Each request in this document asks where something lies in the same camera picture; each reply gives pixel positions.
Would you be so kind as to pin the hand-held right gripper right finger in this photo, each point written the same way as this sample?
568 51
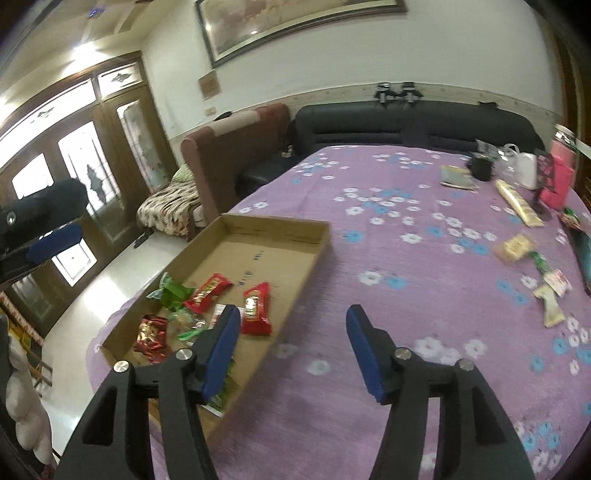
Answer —
369 355

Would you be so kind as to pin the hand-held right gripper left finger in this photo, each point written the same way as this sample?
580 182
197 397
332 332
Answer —
221 355

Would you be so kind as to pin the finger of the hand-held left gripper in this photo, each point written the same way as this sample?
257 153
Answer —
46 203
55 242

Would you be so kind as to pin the white and red snack packet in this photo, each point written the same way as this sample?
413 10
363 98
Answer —
216 316

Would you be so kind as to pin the clear green-edged pastry packet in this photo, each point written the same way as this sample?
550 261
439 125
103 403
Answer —
187 325

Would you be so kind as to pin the green snack packet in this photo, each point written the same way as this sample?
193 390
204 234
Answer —
171 290
219 406

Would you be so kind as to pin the small red snack packet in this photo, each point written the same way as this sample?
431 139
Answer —
256 309

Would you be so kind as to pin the long red snack bar packet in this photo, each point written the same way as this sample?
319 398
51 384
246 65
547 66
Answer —
208 293

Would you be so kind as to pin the dark red gold-print snack packet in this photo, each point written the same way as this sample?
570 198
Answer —
151 337

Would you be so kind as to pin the cardboard box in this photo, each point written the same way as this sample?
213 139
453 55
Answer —
277 249

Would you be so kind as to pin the dark slippers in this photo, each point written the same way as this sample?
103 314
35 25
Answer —
141 241

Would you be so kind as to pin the wooden glass door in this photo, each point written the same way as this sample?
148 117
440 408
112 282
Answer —
108 138

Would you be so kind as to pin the patterned blanket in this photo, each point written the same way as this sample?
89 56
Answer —
166 207

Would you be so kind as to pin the purple floral tablecloth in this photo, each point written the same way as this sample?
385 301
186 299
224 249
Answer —
392 240

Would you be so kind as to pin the white plush toy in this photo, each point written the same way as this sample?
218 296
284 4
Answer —
30 406

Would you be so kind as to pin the beige cracker packet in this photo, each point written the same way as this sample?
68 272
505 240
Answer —
515 248

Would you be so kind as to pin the cream snack packet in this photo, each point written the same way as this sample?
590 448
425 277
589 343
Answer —
549 307

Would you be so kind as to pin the brown armchair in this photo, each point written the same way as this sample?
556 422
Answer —
231 152

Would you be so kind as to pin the small green packet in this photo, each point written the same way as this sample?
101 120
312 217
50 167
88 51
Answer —
538 264

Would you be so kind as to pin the small white snack packet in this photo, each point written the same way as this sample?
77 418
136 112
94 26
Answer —
557 281

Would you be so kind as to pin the cream tube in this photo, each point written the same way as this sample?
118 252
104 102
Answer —
519 203

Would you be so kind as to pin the black leather sofa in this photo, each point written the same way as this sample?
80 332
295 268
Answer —
369 124

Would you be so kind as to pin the clear plastic cup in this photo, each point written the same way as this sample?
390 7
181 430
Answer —
507 157

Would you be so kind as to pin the white plastic container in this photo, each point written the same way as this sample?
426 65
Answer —
525 170

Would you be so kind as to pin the red green candy packet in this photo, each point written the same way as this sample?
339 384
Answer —
570 218

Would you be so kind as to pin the spare black gripper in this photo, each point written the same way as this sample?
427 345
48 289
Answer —
384 92
410 93

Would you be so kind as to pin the pink knit-covered jar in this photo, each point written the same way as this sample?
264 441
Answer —
561 170

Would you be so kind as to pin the wooden cabinet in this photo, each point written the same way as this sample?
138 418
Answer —
570 69

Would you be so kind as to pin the wooden wall plaque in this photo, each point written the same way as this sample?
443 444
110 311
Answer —
208 85

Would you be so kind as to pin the black camera device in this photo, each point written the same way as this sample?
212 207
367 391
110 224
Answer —
482 167

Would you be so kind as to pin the framed wall picture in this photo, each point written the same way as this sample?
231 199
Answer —
295 27

